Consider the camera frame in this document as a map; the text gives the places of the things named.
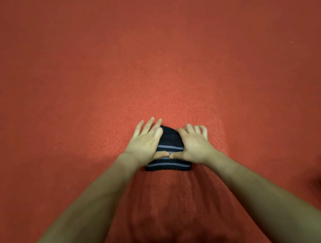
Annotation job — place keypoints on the person's right hand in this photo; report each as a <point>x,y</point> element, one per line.
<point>196,147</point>

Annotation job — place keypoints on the person's left hand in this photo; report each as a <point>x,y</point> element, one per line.
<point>146,143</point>

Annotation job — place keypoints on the person's right forearm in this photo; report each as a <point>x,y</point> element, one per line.
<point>282,200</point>

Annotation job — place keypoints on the person's left forearm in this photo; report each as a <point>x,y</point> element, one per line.
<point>63,238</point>

